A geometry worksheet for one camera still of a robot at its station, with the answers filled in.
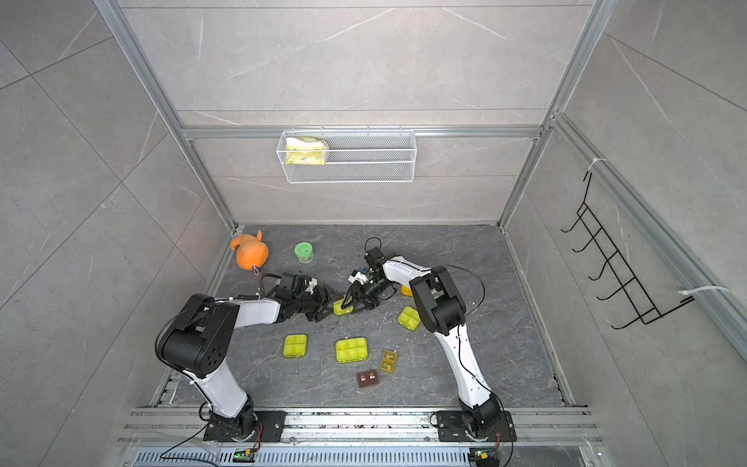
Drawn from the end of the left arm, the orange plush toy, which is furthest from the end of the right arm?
the orange plush toy

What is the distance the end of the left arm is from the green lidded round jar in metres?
0.22

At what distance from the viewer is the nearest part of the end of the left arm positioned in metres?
0.78

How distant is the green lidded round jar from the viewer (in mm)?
1079

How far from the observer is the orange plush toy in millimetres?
1031
